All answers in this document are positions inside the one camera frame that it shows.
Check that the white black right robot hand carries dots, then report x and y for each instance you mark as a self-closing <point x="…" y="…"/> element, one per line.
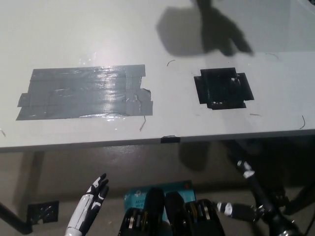
<point x="261" y="196"/>

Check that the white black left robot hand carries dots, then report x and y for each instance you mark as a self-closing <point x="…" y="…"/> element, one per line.
<point x="85" y="204"/>

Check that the black floor tape piece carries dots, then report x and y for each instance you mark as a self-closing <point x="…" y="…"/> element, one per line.
<point x="43" y="212"/>

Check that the teal cardboard box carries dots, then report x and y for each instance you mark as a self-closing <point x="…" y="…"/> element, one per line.
<point x="137" y="196"/>

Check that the small black edge tape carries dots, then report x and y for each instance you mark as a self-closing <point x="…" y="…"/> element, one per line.
<point x="170" y="139"/>

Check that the black square tape patch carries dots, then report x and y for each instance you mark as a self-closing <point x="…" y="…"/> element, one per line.
<point x="222" y="88"/>

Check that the grey duct tape patch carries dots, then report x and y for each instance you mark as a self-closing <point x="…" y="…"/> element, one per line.
<point x="83" y="93"/>

